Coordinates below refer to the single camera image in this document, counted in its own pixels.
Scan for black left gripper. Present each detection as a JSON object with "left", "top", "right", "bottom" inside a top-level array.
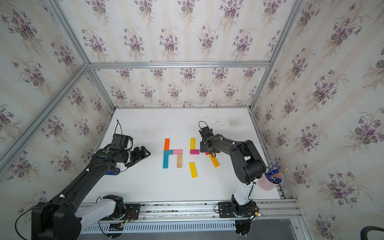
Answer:
[{"left": 119, "top": 146, "right": 151, "bottom": 167}]

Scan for yellow short wooden block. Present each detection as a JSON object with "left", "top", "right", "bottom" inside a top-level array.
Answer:
[{"left": 190, "top": 138, "right": 196, "bottom": 150}]

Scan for magenta wooden block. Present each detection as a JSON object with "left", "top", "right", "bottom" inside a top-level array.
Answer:
[{"left": 190, "top": 150, "right": 200, "bottom": 155}]

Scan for amber long wooden block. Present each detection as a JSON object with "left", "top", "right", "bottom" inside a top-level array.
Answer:
[{"left": 209, "top": 155, "right": 220, "bottom": 168}]

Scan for light pink wooden block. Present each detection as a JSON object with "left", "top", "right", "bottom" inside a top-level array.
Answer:
[{"left": 173, "top": 149, "right": 183, "bottom": 155}]

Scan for natural beige wooden block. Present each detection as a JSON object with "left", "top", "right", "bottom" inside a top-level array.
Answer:
[{"left": 177, "top": 154, "right": 183, "bottom": 168}]

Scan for teal wooden block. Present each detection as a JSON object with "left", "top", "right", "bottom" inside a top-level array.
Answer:
[
  {"left": 163, "top": 154, "right": 169, "bottom": 169},
  {"left": 164, "top": 150, "right": 174, "bottom": 155}
]

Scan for yellow long wooden block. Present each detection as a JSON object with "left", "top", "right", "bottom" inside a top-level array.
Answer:
[{"left": 189, "top": 162, "right": 198, "bottom": 178}]

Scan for orange wooden block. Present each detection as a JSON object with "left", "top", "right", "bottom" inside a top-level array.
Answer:
[{"left": 164, "top": 139, "right": 170, "bottom": 151}]

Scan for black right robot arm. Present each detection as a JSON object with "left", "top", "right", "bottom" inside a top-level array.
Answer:
[{"left": 200, "top": 134, "right": 267, "bottom": 217}]

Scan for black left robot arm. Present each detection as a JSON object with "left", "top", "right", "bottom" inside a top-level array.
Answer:
[{"left": 29, "top": 134, "right": 151, "bottom": 240}]

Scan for blue black small device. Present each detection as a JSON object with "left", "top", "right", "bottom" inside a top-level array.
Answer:
[{"left": 106, "top": 168, "right": 121, "bottom": 176}]

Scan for pink pen cup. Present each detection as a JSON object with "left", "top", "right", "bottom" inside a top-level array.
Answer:
[{"left": 257, "top": 169, "right": 284, "bottom": 191}]

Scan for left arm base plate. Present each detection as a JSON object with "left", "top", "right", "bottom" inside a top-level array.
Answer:
[{"left": 101, "top": 204, "right": 141, "bottom": 222}]

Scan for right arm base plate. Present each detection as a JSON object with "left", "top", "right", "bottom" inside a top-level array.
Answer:
[{"left": 218, "top": 201, "right": 260, "bottom": 218}]

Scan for aluminium mounting rail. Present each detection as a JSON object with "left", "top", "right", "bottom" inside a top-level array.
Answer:
[{"left": 53, "top": 197, "right": 302, "bottom": 224}]

